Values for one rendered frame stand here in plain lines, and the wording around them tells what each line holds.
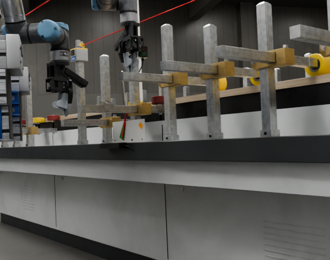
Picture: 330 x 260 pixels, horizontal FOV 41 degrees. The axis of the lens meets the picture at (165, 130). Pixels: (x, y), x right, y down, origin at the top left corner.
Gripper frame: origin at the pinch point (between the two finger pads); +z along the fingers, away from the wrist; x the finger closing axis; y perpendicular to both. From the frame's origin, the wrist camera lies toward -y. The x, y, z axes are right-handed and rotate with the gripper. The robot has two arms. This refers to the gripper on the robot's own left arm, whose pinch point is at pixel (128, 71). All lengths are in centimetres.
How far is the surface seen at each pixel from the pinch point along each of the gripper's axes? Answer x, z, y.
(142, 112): 5.3, 17.8, 1.4
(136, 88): 7.7, 6.3, -5.5
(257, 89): 27, 12, 47
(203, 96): 27.2, 11.7, 17.5
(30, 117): 8, 11, -131
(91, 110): -18.1, 16.6, -1.8
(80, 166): 8, 43, -62
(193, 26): 483, -189, -474
